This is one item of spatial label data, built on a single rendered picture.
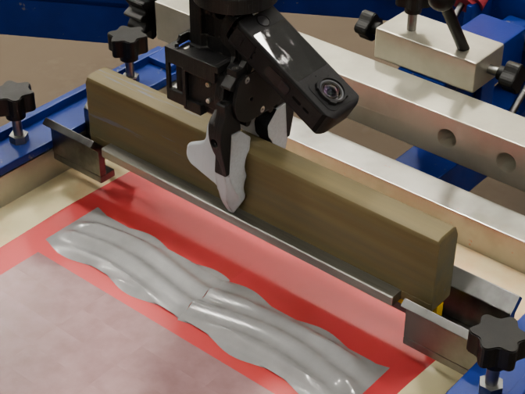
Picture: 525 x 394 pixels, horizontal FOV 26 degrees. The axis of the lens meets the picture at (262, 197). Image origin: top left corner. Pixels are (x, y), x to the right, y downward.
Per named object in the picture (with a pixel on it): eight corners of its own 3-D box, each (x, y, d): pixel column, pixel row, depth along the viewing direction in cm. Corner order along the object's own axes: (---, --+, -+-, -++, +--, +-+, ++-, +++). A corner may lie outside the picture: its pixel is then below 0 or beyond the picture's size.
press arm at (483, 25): (440, 127, 121) (444, 85, 118) (393, 108, 124) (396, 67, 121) (521, 66, 132) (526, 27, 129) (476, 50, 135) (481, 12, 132)
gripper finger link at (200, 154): (195, 191, 106) (205, 100, 102) (244, 216, 103) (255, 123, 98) (173, 201, 104) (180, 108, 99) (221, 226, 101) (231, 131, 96)
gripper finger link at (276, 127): (246, 154, 110) (234, 77, 104) (294, 177, 107) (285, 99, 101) (225, 172, 108) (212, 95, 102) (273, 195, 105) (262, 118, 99)
